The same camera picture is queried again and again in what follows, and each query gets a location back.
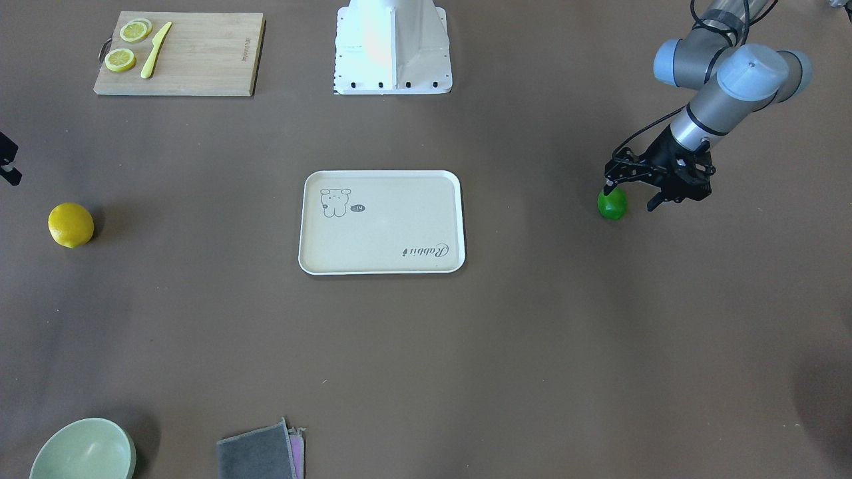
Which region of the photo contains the green lime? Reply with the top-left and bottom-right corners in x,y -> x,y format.
596,188 -> 629,221

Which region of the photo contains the grey folded cloth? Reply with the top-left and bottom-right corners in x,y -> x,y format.
216,418 -> 306,478

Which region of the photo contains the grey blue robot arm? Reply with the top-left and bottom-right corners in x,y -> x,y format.
598,1 -> 813,216

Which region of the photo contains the lemon slice near handle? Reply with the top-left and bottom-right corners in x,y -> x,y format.
103,48 -> 136,73

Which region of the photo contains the lemon slice far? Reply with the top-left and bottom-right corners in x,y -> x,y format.
119,18 -> 153,43

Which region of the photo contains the cream rabbit tray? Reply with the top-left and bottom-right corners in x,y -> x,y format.
298,170 -> 466,275

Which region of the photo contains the yellow lemon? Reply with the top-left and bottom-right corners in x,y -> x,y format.
48,202 -> 95,249

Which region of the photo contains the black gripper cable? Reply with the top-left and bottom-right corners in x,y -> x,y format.
611,0 -> 779,167

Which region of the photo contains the white camera pole base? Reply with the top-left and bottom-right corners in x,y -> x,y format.
333,1 -> 453,95

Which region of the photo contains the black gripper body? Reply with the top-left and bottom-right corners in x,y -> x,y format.
604,127 -> 716,202

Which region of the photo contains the yellow plastic knife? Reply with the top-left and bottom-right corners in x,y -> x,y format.
140,21 -> 173,79

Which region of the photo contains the wooden cutting board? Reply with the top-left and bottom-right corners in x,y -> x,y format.
93,10 -> 266,96

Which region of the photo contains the green ceramic bowl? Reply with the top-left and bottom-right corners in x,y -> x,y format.
29,418 -> 136,478

